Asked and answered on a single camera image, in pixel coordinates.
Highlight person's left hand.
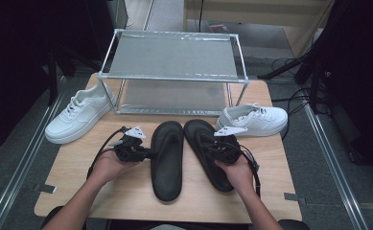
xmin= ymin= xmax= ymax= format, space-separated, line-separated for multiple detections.
xmin=89 ymin=149 xmax=141 ymax=187

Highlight metal floor rail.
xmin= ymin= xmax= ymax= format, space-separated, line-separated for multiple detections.
xmin=303 ymin=103 xmax=369 ymax=230
xmin=0 ymin=76 xmax=67 ymax=230

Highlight wooden cabinet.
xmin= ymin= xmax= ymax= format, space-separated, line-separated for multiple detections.
xmin=183 ymin=0 xmax=336 ymax=58

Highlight person's right hand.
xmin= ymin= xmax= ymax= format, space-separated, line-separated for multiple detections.
xmin=214 ymin=153 xmax=256 ymax=196

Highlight black slipper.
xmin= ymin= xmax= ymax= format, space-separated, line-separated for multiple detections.
xmin=150 ymin=120 xmax=185 ymax=202
xmin=183 ymin=119 xmax=240 ymax=194

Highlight black floor cables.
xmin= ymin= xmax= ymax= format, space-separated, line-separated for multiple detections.
xmin=270 ymin=57 xmax=314 ymax=142

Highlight left hand-held gripper cable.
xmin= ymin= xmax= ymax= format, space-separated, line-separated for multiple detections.
xmin=86 ymin=126 xmax=129 ymax=180

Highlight metal shoe rack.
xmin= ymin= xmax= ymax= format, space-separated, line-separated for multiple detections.
xmin=97 ymin=28 xmax=250 ymax=117

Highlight hand-held gripper cable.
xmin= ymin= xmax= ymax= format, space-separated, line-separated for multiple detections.
xmin=86 ymin=126 xmax=129 ymax=180
xmin=240 ymin=145 xmax=262 ymax=199

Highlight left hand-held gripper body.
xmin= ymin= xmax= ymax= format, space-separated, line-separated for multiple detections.
xmin=113 ymin=126 xmax=147 ymax=163

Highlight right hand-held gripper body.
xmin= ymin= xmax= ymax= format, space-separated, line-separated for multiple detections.
xmin=212 ymin=126 xmax=249 ymax=166

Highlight grey tape piece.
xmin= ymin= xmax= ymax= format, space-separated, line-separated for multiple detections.
xmin=284 ymin=192 xmax=307 ymax=205
xmin=34 ymin=183 xmax=58 ymax=195

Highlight right hand-held gripper cable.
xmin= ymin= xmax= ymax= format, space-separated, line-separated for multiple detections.
xmin=240 ymin=145 xmax=262 ymax=199

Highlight black tripod stand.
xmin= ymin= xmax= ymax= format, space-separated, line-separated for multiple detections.
xmin=257 ymin=47 xmax=323 ymax=113

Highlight white sneaker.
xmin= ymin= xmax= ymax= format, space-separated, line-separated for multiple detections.
xmin=44 ymin=81 xmax=118 ymax=145
xmin=216 ymin=103 xmax=289 ymax=138

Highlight dark curtain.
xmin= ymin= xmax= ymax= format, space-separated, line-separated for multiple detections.
xmin=0 ymin=0 xmax=115 ymax=158
xmin=312 ymin=0 xmax=373 ymax=175

